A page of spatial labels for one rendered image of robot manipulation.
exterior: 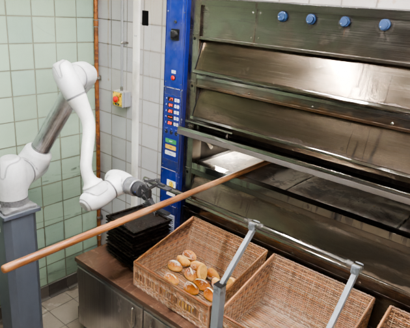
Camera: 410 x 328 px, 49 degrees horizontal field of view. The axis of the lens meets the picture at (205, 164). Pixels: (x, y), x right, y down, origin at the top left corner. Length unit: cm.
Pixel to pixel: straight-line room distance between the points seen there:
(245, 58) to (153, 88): 70
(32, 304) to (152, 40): 167
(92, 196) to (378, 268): 136
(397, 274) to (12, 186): 189
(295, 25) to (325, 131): 51
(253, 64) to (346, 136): 59
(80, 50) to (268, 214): 162
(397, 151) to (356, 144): 18
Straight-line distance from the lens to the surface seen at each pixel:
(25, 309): 284
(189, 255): 275
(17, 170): 247
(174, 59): 264
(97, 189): 221
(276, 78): 226
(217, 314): 207
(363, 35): 209
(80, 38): 315
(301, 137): 223
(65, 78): 225
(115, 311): 277
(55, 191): 327
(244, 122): 240
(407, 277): 224
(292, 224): 240
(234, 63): 241
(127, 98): 298
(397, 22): 205
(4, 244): 261
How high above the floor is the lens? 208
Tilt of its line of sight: 20 degrees down
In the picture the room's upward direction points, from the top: 4 degrees clockwise
